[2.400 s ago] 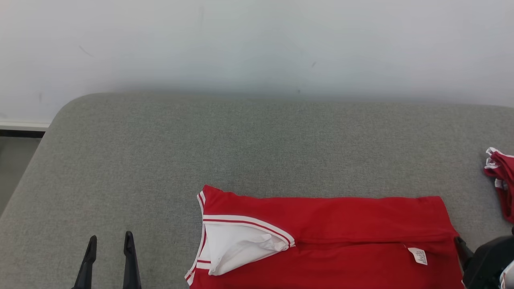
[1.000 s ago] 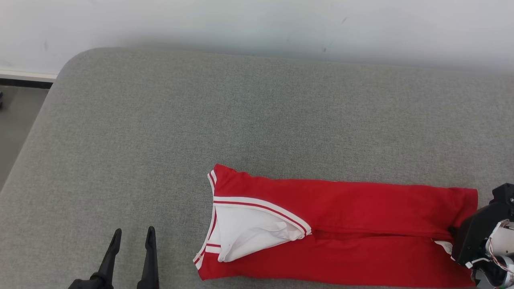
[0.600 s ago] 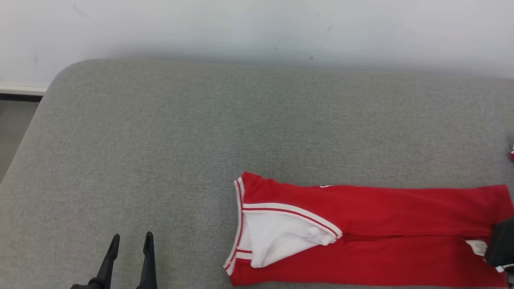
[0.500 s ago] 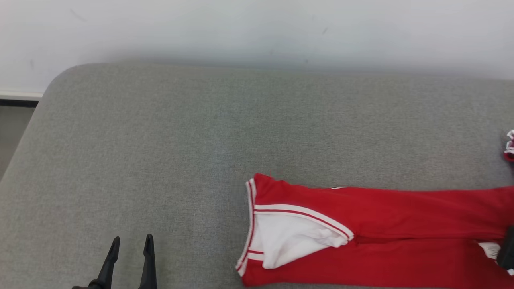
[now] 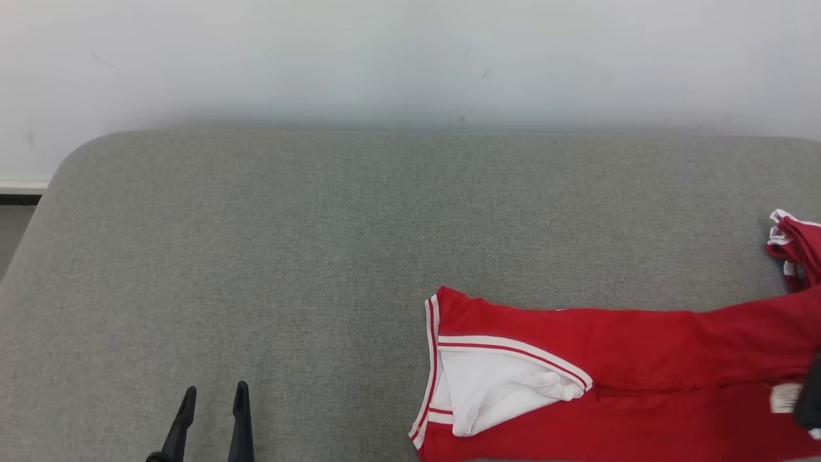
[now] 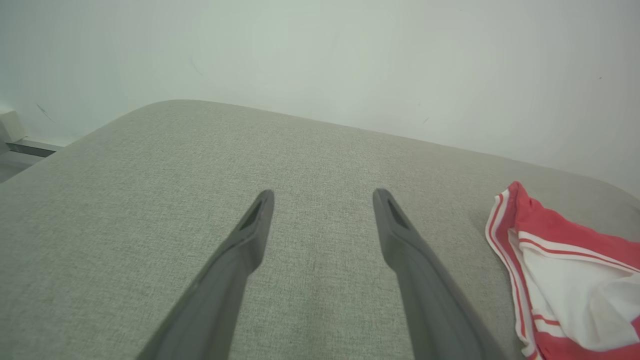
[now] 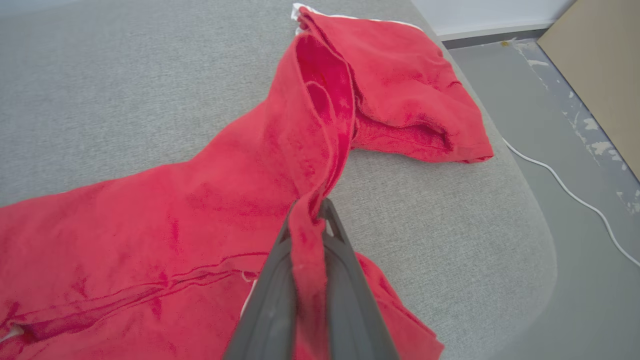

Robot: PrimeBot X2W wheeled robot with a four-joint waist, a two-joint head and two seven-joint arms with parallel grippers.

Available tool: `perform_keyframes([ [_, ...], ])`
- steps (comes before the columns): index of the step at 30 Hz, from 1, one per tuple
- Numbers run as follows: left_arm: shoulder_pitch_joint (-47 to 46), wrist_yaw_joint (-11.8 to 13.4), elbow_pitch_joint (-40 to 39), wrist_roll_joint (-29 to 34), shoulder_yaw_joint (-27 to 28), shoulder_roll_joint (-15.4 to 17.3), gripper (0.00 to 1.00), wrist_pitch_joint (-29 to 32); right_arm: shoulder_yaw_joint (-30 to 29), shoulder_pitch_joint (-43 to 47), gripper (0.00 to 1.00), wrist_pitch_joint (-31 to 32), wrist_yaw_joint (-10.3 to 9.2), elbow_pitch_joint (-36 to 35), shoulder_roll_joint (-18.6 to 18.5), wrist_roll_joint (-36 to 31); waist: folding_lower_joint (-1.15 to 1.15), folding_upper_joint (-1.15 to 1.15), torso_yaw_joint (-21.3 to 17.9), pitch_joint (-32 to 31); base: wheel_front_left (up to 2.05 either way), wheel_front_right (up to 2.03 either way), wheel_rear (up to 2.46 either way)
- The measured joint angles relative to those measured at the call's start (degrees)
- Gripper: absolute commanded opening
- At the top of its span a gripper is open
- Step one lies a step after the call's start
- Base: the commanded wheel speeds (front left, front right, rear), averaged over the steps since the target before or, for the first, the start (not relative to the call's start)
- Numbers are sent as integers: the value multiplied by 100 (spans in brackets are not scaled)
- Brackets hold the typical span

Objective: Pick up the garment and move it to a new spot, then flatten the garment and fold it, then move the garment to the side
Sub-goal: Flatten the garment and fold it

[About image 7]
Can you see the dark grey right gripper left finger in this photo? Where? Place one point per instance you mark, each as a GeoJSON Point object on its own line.
{"type": "Point", "coordinates": [267, 310]}

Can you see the red shorts with white stripe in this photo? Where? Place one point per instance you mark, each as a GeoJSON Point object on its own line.
{"type": "Point", "coordinates": [410, 65]}

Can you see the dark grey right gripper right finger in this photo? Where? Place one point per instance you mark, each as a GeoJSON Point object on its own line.
{"type": "Point", "coordinates": [355, 310]}

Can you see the plywood wall panel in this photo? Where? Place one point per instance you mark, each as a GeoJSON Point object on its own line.
{"type": "Point", "coordinates": [600, 60]}

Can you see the white and black baseboard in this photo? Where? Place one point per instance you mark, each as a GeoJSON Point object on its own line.
{"type": "Point", "coordinates": [490, 32]}

